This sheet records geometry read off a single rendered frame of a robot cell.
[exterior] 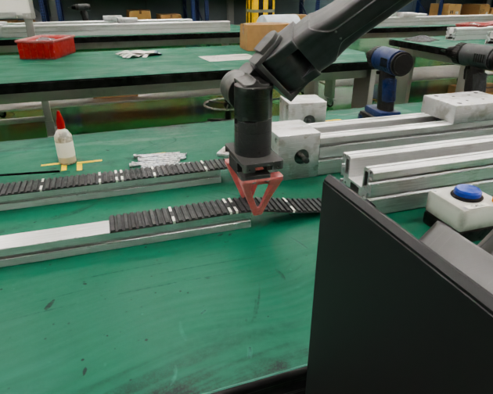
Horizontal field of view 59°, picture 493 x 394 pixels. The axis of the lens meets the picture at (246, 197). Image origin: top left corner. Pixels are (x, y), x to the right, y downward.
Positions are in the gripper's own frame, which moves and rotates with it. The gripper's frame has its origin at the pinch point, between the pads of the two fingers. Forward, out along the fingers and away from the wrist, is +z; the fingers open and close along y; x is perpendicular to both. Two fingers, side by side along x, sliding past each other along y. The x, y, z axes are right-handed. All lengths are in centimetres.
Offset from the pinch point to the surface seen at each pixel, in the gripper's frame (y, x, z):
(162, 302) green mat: -16.5, 17.5, 3.1
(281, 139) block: 13.9, -10.6, -5.5
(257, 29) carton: 206, -73, -8
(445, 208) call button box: -13.6, -27.0, -1.5
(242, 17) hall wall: 1052, -333, 44
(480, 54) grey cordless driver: 32, -73, -16
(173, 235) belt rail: -2.1, 13.7, 2.5
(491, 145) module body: 2, -51, -4
